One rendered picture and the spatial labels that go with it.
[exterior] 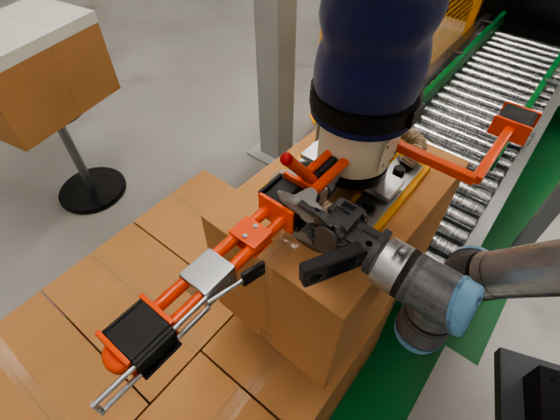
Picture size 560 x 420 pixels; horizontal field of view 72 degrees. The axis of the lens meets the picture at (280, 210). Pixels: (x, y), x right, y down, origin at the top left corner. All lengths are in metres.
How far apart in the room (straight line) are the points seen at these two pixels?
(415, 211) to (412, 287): 0.35
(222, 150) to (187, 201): 1.12
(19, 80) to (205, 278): 1.52
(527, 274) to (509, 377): 0.54
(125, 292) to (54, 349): 0.27
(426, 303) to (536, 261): 0.17
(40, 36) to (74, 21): 0.18
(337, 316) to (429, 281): 0.21
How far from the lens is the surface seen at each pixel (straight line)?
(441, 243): 1.63
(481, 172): 0.90
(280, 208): 0.71
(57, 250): 2.48
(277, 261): 0.82
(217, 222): 0.89
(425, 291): 0.64
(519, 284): 0.73
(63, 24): 2.09
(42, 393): 1.44
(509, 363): 1.22
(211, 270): 0.64
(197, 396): 1.28
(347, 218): 0.69
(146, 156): 2.84
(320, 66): 0.77
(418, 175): 1.03
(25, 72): 2.01
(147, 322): 0.61
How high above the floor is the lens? 1.76
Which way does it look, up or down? 49 degrees down
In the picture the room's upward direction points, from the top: straight up
